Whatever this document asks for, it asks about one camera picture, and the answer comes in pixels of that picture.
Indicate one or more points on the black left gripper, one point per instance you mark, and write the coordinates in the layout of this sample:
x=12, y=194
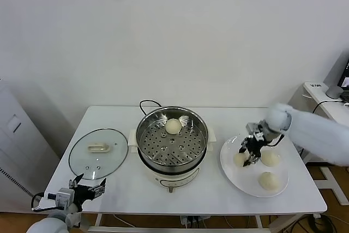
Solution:
x=82, y=193

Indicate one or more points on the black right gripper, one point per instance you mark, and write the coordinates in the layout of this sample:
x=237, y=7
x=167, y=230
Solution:
x=256, y=144

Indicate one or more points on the white steamed baozi bun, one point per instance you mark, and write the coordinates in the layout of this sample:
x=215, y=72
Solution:
x=271, y=159
x=173, y=126
x=238, y=160
x=268, y=181

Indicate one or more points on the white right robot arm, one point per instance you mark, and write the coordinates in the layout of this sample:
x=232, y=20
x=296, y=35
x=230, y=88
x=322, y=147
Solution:
x=313, y=134

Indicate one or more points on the stainless steel steamer basket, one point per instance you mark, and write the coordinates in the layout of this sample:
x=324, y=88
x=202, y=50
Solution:
x=169, y=151

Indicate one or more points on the large white round plate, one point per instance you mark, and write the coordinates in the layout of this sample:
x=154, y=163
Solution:
x=245, y=181

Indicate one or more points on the cream white electric cooker base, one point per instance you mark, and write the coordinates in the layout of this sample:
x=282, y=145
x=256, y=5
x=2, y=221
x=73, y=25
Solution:
x=174, y=178

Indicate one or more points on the light grey cabinet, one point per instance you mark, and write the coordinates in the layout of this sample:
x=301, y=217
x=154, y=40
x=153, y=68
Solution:
x=16, y=140

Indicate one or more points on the white power strip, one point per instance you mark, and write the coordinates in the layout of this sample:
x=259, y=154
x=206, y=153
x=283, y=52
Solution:
x=185, y=220

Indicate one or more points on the white side table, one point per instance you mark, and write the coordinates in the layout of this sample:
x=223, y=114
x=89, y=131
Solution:
x=321, y=94

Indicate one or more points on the small grey cylinder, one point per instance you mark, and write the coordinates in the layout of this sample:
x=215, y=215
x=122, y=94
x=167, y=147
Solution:
x=334, y=92

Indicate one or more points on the laptop with dark screen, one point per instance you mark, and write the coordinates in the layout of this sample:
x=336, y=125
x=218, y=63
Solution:
x=344, y=74

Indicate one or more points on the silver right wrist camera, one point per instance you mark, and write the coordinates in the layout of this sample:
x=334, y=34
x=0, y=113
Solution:
x=252, y=128

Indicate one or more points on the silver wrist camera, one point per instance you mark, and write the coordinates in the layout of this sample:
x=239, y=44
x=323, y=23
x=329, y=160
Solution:
x=64, y=196
x=252, y=128

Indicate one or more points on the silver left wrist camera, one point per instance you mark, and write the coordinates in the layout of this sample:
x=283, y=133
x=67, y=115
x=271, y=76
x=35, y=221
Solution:
x=64, y=196

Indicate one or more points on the white table frame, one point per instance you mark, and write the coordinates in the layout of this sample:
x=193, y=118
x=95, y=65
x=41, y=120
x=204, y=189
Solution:
x=136, y=229

